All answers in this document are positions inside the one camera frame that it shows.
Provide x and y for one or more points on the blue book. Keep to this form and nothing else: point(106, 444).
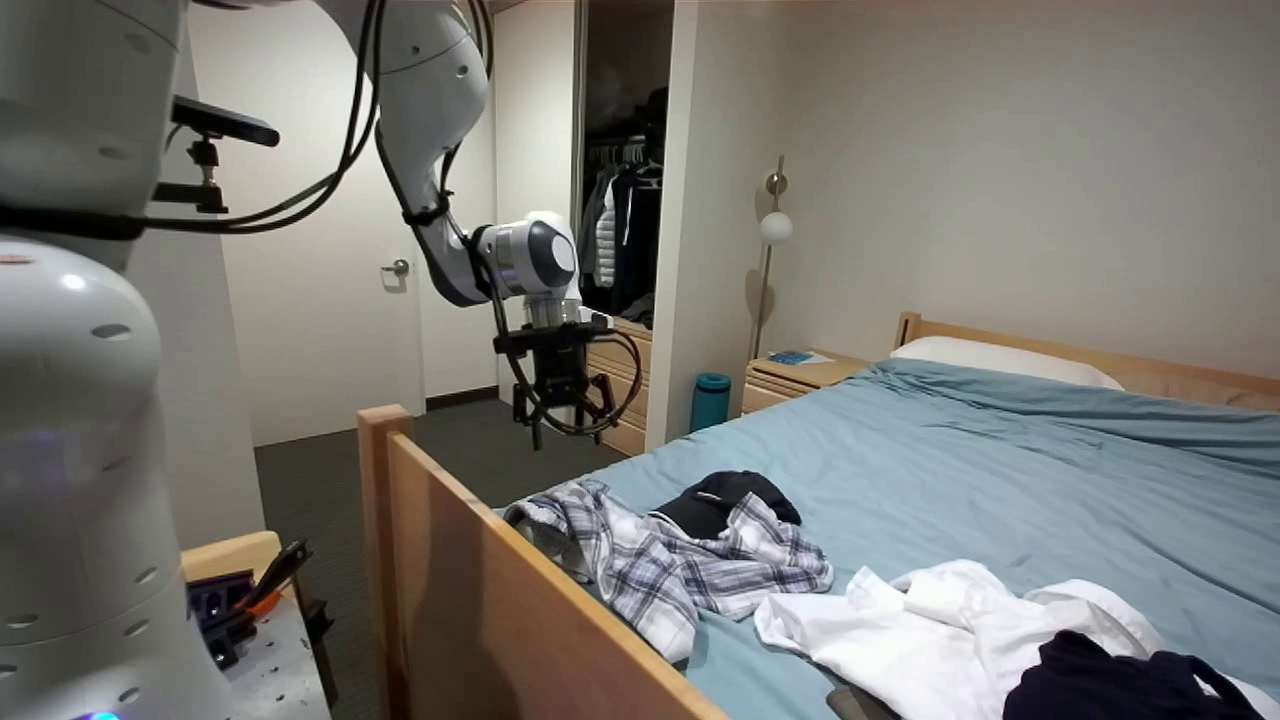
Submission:
point(799, 357)

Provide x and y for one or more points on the white cloth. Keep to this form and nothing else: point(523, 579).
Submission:
point(921, 643)

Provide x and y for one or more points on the light blue bed blanket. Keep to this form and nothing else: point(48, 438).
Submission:
point(1003, 480)

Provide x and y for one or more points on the white room door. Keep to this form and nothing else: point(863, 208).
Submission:
point(312, 333)

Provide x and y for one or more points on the hanging closet clothes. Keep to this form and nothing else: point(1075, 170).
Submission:
point(619, 241)

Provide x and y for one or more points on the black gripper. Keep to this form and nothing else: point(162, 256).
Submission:
point(559, 357)

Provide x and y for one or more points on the floor lamp with globe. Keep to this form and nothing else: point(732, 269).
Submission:
point(778, 227)

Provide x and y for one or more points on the dark navy garment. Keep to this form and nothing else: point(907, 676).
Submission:
point(1107, 685)

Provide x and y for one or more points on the black and red tools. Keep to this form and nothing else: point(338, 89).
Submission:
point(252, 602)

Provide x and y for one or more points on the wooden nightstand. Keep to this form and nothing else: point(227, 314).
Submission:
point(786, 386)

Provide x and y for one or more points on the teal waste bin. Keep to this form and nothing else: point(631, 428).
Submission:
point(711, 401)

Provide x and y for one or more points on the small black garment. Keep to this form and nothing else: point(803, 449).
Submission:
point(713, 504)

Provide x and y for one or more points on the white pillow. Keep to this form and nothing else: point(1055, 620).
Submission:
point(1003, 360)

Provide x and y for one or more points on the checked plaid shirt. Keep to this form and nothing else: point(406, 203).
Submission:
point(653, 567)

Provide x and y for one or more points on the wooden tool box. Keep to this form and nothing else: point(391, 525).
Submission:
point(227, 554)

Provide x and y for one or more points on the wooden dresser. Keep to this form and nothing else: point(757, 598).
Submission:
point(631, 366)

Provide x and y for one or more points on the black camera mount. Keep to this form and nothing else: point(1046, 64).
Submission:
point(222, 122)

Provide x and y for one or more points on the wooden bed frame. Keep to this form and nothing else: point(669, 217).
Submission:
point(464, 615)

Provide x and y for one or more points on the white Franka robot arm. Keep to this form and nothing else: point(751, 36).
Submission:
point(83, 443)

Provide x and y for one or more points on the white closet door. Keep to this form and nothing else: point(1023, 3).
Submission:
point(534, 122)

